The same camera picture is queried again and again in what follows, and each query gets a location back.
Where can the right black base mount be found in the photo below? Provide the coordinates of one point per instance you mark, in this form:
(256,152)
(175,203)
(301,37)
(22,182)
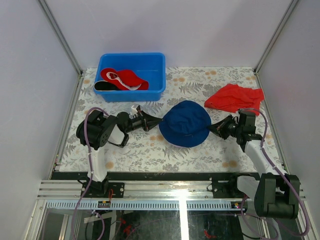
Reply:
(224,185)

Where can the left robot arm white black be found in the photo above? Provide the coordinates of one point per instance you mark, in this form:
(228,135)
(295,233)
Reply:
(99,128)

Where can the blue plastic bin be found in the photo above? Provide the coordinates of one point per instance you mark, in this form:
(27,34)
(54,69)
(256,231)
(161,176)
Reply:
(149,66)

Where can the red cloth hat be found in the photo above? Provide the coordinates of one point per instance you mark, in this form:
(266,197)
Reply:
(233,97)

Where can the navy blue hat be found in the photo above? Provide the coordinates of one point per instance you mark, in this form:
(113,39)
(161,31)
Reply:
(185,124)

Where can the red cap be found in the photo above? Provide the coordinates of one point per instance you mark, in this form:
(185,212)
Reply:
(124,80)

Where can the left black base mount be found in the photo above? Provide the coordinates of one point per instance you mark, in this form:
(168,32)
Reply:
(106,190)

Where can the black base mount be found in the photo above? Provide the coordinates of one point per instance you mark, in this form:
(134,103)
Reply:
(106,190)
(224,185)

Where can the lilac bucket hat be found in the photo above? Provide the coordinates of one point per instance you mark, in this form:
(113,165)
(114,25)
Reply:
(180,146)

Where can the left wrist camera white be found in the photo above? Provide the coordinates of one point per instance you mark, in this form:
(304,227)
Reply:
(134,110)

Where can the left aluminium frame post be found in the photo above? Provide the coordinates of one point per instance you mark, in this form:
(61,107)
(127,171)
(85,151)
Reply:
(59,35)

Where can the floral table mat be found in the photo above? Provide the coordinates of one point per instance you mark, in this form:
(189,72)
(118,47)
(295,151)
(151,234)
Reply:
(149,151)

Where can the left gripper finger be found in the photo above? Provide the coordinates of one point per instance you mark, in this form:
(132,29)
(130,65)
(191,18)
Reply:
(150,119)
(150,125)

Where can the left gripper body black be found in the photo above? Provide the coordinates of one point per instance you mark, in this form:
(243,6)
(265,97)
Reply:
(138,121)

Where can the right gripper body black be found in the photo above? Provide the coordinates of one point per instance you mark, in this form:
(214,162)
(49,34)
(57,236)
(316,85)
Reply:
(229,129)

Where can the aluminium frame post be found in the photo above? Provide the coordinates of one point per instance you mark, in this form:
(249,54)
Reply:
(281,25)
(59,35)

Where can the right aluminium frame post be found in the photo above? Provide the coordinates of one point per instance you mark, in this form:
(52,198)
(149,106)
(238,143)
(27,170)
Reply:
(281,25)

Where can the beige black hat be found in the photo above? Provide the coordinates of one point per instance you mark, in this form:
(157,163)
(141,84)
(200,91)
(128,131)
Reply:
(103,86)

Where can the blue white cable duct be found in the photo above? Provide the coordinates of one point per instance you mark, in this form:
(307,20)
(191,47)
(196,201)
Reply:
(168,205)

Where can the aluminium front rail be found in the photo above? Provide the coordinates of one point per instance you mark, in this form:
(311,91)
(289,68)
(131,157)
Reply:
(133,190)

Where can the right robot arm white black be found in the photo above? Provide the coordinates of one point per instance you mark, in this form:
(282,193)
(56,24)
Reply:
(276,194)

